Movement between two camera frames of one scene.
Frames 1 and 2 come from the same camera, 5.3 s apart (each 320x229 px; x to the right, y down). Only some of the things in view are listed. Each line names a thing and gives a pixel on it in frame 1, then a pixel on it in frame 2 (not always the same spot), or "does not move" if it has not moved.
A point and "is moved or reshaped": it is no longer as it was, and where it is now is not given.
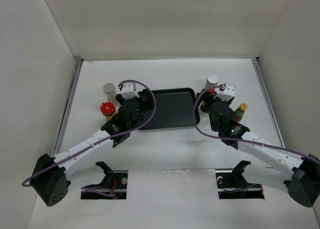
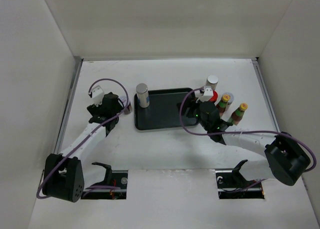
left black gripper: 146,105 -> 95,110
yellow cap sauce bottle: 239,113 does not move
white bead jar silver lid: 110,90 is moved or reshaped
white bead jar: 212,81 does not move
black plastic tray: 174,107 does not move
